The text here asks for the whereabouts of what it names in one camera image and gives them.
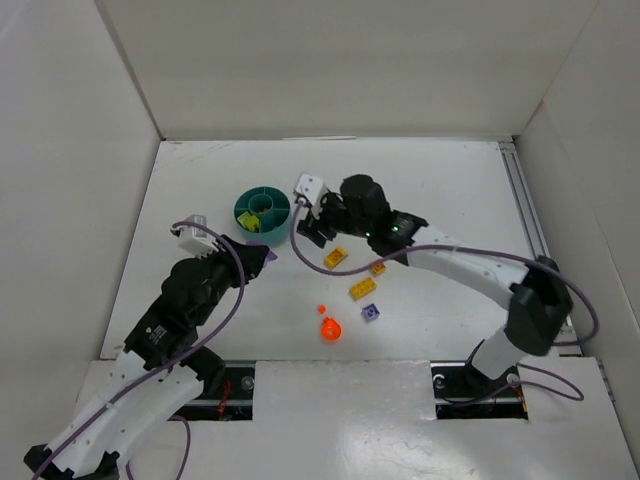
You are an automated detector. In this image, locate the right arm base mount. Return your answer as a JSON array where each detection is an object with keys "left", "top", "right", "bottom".
[{"left": 430, "top": 361, "right": 528, "bottom": 420}]

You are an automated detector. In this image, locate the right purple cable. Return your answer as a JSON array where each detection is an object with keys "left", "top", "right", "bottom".
[{"left": 289, "top": 197, "right": 599, "bottom": 401}]

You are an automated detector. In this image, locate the brown orange long lego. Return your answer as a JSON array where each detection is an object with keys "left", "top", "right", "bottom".
[{"left": 370, "top": 263, "right": 386, "bottom": 276}]

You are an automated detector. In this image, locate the yellow long lego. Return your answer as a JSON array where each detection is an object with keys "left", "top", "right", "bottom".
[{"left": 349, "top": 277, "right": 377, "bottom": 301}]

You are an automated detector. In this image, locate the aluminium rail right edge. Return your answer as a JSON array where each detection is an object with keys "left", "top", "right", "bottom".
[{"left": 498, "top": 141, "right": 583, "bottom": 357}]

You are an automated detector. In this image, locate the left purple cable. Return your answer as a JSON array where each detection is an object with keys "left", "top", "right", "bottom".
[{"left": 29, "top": 222, "right": 246, "bottom": 480}]

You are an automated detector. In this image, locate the orange round ring piece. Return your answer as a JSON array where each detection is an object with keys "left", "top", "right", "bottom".
[{"left": 320, "top": 316, "right": 345, "bottom": 345}]

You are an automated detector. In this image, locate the purple square lego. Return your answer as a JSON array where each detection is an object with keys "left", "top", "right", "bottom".
[{"left": 361, "top": 303, "right": 380, "bottom": 322}]

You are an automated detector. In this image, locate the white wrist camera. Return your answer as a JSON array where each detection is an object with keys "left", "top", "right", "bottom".
[
  {"left": 293, "top": 173, "right": 328, "bottom": 215},
  {"left": 170, "top": 226, "right": 217, "bottom": 258}
]

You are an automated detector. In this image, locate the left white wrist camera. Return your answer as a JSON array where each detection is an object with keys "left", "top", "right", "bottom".
[{"left": 170, "top": 226, "right": 217, "bottom": 258}]

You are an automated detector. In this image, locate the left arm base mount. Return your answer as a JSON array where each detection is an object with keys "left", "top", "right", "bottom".
[{"left": 175, "top": 347, "right": 256, "bottom": 422}]

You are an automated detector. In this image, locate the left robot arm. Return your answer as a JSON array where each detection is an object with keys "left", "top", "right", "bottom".
[{"left": 24, "top": 235, "right": 270, "bottom": 479}]

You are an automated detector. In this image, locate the purple cable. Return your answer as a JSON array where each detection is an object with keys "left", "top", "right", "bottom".
[
  {"left": 29, "top": 222, "right": 246, "bottom": 480},
  {"left": 289, "top": 197, "right": 599, "bottom": 401}
]

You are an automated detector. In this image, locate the light green square lego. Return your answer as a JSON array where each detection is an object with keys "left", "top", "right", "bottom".
[{"left": 236, "top": 211, "right": 260, "bottom": 233}]

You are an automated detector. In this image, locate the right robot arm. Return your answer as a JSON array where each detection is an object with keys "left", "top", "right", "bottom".
[{"left": 293, "top": 173, "right": 573, "bottom": 380}]

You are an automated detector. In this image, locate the teal round divided container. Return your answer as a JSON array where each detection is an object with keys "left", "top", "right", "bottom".
[{"left": 233, "top": 186, "right": 291, "bottom": 247}]

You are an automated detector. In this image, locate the yellow lego near container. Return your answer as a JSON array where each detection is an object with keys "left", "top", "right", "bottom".
[{"left": 324, "top": 247, "right": 348, "bottom": 270}]

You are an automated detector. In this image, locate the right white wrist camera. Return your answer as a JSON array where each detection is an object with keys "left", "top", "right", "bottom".
[{"left": 293, "top": 173, "right": 328, "bottom": 215}]

